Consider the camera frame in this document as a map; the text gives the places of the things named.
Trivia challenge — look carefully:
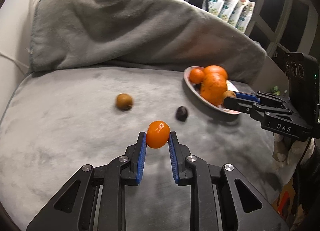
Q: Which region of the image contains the grey blanket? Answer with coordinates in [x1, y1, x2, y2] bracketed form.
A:
[30, 0, 267, 86]

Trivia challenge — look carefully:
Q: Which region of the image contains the orange cardboard box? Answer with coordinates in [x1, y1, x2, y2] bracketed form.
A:
[272, 183, 298, 219]

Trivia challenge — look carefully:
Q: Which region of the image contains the brown kiwi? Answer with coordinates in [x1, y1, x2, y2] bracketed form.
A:
[115, 93, 133, 110]
[222, 90, 237, 101]

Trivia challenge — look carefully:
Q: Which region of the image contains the white cable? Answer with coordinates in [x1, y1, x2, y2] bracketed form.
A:
[0, 51, 30, 74]

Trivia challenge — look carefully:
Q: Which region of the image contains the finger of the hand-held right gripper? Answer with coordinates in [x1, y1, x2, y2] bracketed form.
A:
[224, 97, 292, 123]
[235, 91, 292, 107]

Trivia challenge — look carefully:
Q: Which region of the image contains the small mandarin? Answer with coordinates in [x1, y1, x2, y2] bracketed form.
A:
[189, 68, 205, 83]
[146, 120, 170, 149]

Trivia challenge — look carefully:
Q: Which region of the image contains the person's right hand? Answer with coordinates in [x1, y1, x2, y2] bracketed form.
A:
[272, 132, 314, 184]

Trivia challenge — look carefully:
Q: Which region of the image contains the white framed glass door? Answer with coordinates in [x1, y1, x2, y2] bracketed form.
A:
[245, 0, 320, 56]

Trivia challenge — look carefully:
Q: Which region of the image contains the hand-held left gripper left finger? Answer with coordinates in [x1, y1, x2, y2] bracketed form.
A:
[26, 132, 147, 231]

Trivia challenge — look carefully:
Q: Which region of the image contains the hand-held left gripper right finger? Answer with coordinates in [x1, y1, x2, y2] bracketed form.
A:
[168, 132, 292, 231]

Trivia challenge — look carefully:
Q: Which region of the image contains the medium orange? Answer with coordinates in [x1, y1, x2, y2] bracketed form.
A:
[204, 65, 228, 81]

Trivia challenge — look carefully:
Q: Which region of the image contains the white plate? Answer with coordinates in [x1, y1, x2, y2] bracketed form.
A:
[184, 66, 242, 116]

